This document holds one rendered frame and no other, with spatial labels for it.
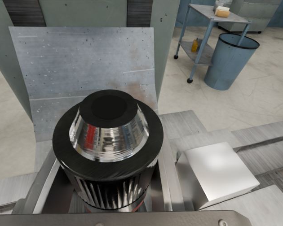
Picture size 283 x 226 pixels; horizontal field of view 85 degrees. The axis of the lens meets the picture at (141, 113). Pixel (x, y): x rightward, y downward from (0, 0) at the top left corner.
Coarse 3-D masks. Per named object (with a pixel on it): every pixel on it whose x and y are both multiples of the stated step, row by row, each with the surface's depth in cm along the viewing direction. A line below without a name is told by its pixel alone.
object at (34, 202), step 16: (48, 160) 7; (48, 176) 7; (64, 176) 8; (32, 192) 6; (48, 192) 6; (64, 192) 8; (16, 208) 6; (32, 208) 6; (48, 208) 6; (64, 208) 8
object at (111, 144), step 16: (96, 96) 6; (112, 96) 6; (128, 96) 6; (80, 112) 6; (96, 112) 6; (112, 112) 6; (128, 112) 6; (80, 128) 5; (96, 128) 5; (112, 128) 5; (128, 128) 5; (144, 128) 6; (80, 144) 6; (96, 144) 5; (112, 144) 5; (128, 144) 6; (144, 144) 6; (96, 160) 6; (112, 160) 6
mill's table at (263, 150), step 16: (256, 128) 40; (272, 128) 40; (256, 144) 37; (272, 144) 38; (256, 160) 33; (272, 160) 33; (16, 176) 27; (32, 176) 27; (256, 176) 32; (272, 176) 32; (0, 192) 24; (16, 192) 25; (0, 208) 24; (80, 208) 24
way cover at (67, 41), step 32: (32, 32) 33; (64, 32) 35; (96, 32) 37; (128, 32) 39; (32, 64) 35; (64, 64) 37; (96, 64) 39; (128, 64) 41; (32, 96) 37; (64, 96) 39
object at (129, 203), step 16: (144, 112) 8; (64, 128) 6; (160, 128) 7; (64, 144) 6; (160, 144) 6; (64, 160) 5; (80, 160) 6; (128, 160) 6; (144, 160) 6; (80, 176) 5; (96, 176) 5; (112, 176) 5; (128, 176) 5; (144, 176) 6; (80, 192) 7; (96, 192) 6; (112, 192) 6; (128, 192) 6; (144, 192) 8; (96, 208) 8; (112, 208) 8; (128, 208) 8
